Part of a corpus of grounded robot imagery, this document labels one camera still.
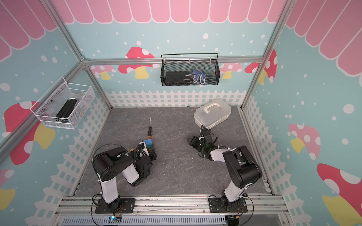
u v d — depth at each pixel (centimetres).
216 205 74
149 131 105
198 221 159
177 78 88
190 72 89
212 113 103
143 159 78
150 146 90
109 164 51
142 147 79
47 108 66
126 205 76
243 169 47
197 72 89
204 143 74
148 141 89
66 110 70
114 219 73
